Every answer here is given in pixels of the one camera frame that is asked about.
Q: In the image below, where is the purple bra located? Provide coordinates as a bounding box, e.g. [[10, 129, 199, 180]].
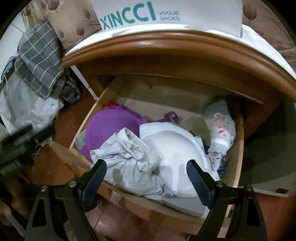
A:
[[81, 104, 179, 164]]

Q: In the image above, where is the white bra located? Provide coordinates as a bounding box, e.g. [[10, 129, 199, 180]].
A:
[[139, 122, 220, 198]]

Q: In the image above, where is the floral blue-white underwear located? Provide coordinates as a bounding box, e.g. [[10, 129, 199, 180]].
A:
[[205, 100, 236, 171]]

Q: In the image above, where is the wooden nightstand drawer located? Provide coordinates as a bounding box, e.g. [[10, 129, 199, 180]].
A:
[[49, 76, 244, 235]]

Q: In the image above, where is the navy lace underwear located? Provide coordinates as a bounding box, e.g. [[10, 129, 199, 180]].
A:
[[204, 146, 228, 178]]

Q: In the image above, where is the light grey underwear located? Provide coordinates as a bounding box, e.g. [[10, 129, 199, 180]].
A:
[[90, 128, 174, 197]]

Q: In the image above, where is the red underwear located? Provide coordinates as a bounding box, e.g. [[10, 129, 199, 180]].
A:
[[103, 100, 119, 110]]

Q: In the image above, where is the white leaf-print bedsheet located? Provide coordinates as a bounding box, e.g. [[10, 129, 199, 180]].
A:
[[1, 72, 64, 134]]

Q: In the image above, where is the grey foam block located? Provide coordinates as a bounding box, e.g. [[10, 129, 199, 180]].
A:
[[239, 97, 295, 197]]

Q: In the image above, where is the dark blue printed bag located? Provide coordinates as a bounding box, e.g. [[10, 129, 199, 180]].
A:
[[61, 76, 81, 104]]

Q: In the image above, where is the grey plaid cloth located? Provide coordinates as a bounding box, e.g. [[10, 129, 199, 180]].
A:
[[15, 21, 65, 99]]

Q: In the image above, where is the brown wooden nightstand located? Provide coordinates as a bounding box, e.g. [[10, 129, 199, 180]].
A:
[[62, 31, 295, 137]]

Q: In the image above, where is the beige leaf-print curtain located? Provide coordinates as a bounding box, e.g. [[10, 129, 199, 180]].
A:
[[21, 0, 102, 51]]

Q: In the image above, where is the white XINCCI shoe box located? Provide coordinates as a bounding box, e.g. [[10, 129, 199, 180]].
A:
[[91, 0, 243, 37]]

